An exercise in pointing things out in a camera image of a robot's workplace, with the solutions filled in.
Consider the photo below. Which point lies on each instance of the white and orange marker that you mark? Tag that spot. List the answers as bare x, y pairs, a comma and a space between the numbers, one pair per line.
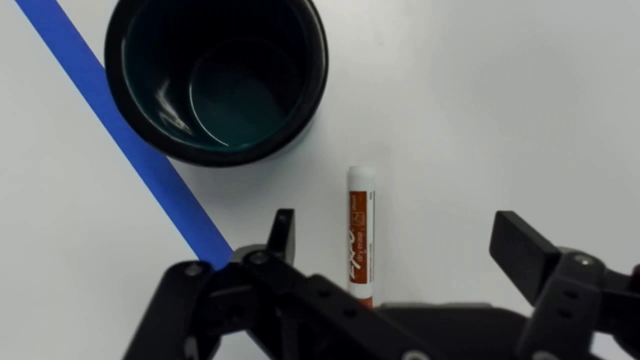
361, 235

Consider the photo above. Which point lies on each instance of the black mug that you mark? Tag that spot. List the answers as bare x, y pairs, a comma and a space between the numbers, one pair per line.
216, 80

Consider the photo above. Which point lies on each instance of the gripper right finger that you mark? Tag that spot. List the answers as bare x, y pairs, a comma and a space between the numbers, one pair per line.
560, 280

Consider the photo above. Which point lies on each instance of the blue tape strip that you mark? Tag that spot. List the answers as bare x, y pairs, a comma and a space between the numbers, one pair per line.
125, 135

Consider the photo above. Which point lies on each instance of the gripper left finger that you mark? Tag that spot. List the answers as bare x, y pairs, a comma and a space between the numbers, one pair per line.
280, 300

